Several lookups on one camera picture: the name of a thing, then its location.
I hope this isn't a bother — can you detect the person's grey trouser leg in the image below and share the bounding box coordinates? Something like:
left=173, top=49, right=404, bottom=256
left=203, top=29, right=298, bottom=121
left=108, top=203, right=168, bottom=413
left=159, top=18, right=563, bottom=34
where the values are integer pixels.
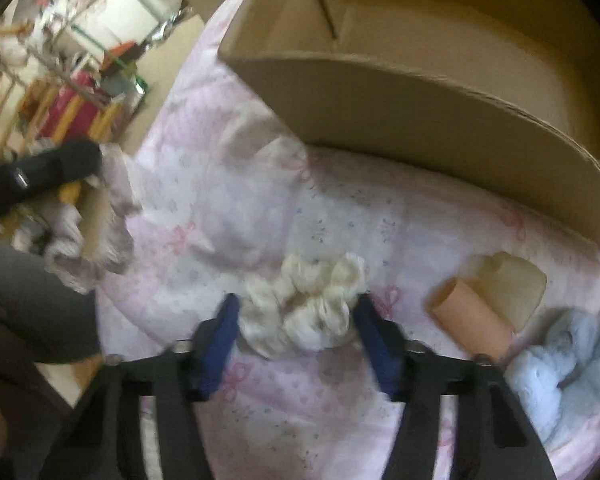
left=0, top=239, right=102, bottom=480

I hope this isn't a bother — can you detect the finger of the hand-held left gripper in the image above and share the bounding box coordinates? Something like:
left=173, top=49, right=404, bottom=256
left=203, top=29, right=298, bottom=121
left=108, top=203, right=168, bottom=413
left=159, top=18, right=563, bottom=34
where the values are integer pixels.
left=0, top=140, right=104, bottom=222

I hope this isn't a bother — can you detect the peach cardboard tube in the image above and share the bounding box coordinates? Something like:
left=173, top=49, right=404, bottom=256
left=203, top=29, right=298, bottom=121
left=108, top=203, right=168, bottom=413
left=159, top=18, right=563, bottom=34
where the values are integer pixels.
left=426, top=280, right=515, bottom=361

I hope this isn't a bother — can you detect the flat cardboard sheet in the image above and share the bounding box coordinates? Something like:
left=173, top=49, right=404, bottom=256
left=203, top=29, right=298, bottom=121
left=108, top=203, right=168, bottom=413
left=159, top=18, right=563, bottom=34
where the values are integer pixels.
left=122, top=12, right=207, bottom=153

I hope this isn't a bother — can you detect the cream ruffled scrunchie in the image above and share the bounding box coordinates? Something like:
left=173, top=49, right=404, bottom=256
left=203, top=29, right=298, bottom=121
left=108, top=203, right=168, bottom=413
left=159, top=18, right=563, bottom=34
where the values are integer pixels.
left=239, top=251, right=369, bottom=358

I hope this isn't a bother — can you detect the red and yellow box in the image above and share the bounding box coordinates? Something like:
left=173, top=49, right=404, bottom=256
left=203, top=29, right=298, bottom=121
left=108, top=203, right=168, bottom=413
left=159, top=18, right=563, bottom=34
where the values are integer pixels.
left=39, top=71, right=131, bottom=142

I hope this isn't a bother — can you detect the pink printed bed sheet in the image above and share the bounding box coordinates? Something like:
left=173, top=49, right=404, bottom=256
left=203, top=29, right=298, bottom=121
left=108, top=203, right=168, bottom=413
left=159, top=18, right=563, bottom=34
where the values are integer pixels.
left=94, top=0, right=600, bottom=480

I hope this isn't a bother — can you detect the white cabinet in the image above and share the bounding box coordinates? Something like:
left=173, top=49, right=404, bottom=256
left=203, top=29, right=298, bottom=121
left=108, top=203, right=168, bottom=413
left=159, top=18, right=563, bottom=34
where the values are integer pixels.
left=62, top=0, right=183, bottom=63

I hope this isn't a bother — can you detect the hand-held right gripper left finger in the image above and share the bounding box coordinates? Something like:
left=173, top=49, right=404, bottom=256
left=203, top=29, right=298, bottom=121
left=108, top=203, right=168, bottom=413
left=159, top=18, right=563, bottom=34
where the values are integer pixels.
left=39, top=293, right=242, bottom=480

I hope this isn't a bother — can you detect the light blue fluffy cloth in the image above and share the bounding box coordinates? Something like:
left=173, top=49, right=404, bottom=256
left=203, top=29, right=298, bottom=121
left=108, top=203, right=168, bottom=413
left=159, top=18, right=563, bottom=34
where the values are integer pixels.
left=505, top=309, right=600, bottom=453

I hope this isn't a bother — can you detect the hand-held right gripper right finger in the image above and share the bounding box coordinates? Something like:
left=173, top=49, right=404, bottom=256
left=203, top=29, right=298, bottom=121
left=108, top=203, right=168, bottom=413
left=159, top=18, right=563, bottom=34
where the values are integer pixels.
left=352, top=294, right=558, bottom=480

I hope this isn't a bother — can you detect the white ruffled cloth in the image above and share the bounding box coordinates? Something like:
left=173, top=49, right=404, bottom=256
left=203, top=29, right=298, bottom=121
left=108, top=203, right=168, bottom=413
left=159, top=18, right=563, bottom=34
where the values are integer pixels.
left=44, top=144, right=148, bottom=295

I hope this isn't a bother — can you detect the beige plastic cup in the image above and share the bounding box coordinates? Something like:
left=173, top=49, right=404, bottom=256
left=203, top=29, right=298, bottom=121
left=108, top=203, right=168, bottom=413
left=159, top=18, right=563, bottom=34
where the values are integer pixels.
left=467, top=251, right=548, bottom=333

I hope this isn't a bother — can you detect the large cardboard box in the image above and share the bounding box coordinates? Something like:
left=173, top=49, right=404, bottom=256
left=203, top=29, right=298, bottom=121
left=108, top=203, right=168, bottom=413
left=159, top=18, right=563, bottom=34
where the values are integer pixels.
left=218, top=0, right=600, bottom=248

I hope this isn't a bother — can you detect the wooden rack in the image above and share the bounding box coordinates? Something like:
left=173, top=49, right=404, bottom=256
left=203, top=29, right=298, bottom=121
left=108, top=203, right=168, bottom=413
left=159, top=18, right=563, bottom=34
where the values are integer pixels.
left=0, top=35, right=48, bottom=161

